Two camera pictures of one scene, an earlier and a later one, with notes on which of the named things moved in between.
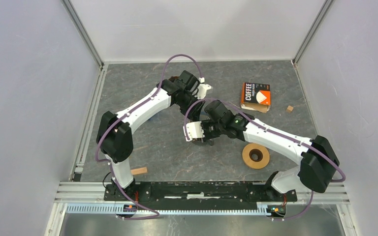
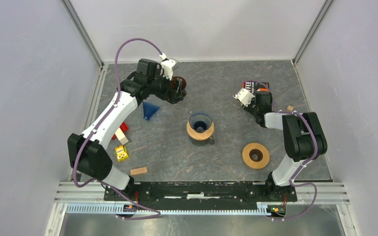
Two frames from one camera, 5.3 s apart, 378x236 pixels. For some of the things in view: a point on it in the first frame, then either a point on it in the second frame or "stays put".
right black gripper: x=204 y=124 -> x=248 y=108
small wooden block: x=139 y=171 stays put
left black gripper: x=194 y=114 -> x=173 y=96
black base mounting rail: x=275 y=200 stays put
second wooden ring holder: x=256 y=156 stays put
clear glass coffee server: x=208 y=142 stays put
